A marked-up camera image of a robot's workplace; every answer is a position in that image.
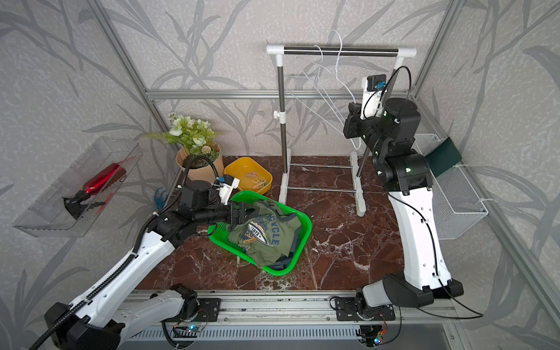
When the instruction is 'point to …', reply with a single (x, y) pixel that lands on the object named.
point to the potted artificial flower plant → (197, 138)
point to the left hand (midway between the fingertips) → (252, 209)
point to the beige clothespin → (259, 184)
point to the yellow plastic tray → (239, 166)
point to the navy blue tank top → (283, 262)
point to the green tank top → (268, 235)
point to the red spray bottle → (76, 207)
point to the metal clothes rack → (357, 159)
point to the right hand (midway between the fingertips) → (350, 103)
